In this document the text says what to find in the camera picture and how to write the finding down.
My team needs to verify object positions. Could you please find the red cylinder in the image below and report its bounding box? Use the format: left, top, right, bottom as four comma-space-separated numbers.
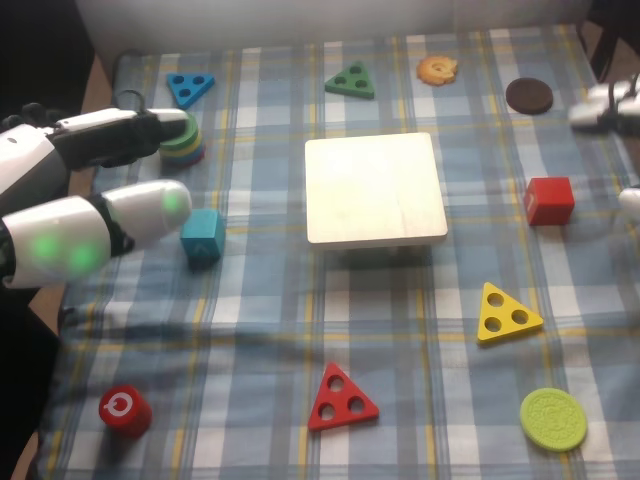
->
98, 383, 153, 440

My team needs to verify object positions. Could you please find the blue wooden cube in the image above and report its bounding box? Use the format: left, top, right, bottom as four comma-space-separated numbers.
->
179, 208, 227, 265

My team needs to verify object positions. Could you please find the blue plaid tablecloth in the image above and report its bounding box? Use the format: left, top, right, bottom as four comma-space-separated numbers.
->
37, 22, 640, 480

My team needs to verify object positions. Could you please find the yellow triangle with holes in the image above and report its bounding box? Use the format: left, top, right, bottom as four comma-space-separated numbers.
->
476, 281, 545, 346

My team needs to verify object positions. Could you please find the blue triangle with holes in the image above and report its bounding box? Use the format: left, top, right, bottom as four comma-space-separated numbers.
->
166, 73, 216, 110

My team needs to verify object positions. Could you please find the red triangle with holes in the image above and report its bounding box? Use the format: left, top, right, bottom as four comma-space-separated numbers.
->
307, 362, 380, 432

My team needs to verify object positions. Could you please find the black tripod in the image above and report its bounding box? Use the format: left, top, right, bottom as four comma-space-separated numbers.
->
574, 0, 640, 84

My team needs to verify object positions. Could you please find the brown round cookie toy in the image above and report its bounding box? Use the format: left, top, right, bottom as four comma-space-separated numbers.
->
505, 77, 555, 116

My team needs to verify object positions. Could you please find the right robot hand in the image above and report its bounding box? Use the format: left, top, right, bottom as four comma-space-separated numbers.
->
568, 74, 640, 221

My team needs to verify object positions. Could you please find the blue stacking ring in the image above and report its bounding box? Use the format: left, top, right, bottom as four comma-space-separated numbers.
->
160, 142, 207, 163

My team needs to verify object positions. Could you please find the red wooden cube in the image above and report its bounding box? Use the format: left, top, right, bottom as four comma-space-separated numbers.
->
524, 176, 575, 226

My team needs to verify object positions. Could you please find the small white wooden table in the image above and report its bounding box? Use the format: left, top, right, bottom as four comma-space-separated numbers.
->
303, 132, 449, 259

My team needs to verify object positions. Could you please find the tan flower biscuit toy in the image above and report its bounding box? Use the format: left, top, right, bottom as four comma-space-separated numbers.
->
416, 55, 459, 87

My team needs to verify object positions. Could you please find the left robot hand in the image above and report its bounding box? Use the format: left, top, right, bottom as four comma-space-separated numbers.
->
0, 102, 194, 291

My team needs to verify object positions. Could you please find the green triangle with holes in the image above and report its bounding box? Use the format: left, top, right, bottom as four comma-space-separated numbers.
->
324, 60, 376, 101

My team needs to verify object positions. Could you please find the green stacking ring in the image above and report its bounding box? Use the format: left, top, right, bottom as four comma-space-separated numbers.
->
159, 112, 200, 151

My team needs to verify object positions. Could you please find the lime green cookie toy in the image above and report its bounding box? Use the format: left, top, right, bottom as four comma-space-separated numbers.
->
518, 388, 589, 454

